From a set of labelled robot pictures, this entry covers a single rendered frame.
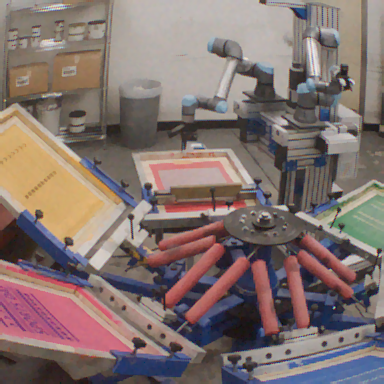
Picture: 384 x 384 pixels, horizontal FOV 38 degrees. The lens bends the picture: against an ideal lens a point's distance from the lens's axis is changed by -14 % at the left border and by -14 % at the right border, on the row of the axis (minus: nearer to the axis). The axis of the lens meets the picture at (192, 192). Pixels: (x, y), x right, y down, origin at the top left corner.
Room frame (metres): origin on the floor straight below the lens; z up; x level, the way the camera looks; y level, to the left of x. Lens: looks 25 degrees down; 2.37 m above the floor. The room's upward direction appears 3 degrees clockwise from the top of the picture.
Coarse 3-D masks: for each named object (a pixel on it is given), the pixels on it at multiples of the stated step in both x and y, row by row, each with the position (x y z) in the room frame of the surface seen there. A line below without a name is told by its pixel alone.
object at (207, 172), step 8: (192, 168) 3.24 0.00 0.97; (200, 168) 3.25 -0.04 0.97; (208, 168) 3.25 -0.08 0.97; (216, 168) 3.26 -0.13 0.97; (192, 176) 3.13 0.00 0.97; (200, 176) 3.14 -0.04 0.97; (208, 176) 3.15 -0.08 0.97; (216, 176) 3.15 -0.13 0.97; (224, 176) 3.16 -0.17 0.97; (208, 208) 2.78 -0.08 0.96; (216, 208) 2.79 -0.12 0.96; (224, 208) 2.79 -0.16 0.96
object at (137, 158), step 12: (132, 156) 3.31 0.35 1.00; (144, 156) 3.32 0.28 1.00; (156, 156) 3.33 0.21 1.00; (168, 156) 3.35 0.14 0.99; (180, 156) 3.37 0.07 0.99; (192, 156) 3.38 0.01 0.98; (204, 156) 3.40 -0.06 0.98; (216, 156) 3.41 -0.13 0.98; (228, 156) 3.38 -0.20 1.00; (240, 168) 3.20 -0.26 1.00; (144, 180) 2.99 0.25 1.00
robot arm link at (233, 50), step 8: (232, 40) 3.58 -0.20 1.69; (224, 48) 3.55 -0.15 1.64; (232, 48) 3.52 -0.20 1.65; (240, 48) 3.54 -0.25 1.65; (232, 56) 3.49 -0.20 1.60; (240, 56) 3.51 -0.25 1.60; (232, 64) 3.48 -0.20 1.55; (224, 72) 3.46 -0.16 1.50; (232, 72) 3.46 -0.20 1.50; (224, 80) 3.43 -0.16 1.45; (232, 80) 3.46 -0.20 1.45; (216, 88) 3.44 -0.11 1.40; (224, 88) 3.41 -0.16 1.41; (216, 96) 3.39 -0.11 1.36; (224, 96) 3.39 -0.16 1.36; (208, 104) 3.39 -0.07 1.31; (216, 104) 3.36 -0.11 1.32; (224, 104) 3.36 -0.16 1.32; (216, 112) 3.37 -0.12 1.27; (224, 112) 3.36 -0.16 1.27
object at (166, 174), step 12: (156, 168) 3.22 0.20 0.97; (168, 168) 3.23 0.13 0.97; (180, 168) 3.23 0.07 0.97; (156, 180) 3.07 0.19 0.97; (168, 180) 3.07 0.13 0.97; (180, 180) 3.08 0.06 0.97; (192, 180) 3.09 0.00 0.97; (168, 204) 2.80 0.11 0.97; (192, 204) 2.82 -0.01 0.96; (204, 204) 2.82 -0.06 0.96
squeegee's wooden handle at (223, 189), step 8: (200, 184) 2.83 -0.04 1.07; (208, 184) 2.83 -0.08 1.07; (216, 184) 2.84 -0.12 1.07; (224, 184) 2.84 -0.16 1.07; (232, 184) 2.85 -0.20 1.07; (240, 184) 2.85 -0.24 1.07; (176, 192) 2.78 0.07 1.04; (184, 192) 2.79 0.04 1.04; (192, 192) 2.80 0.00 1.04; (200, 192) 2.81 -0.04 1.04; (208, 192) 2.82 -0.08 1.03; (216, 192) 2.82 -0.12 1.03; (224, 192) 2.83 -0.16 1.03; (232, 192) 2.84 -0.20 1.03
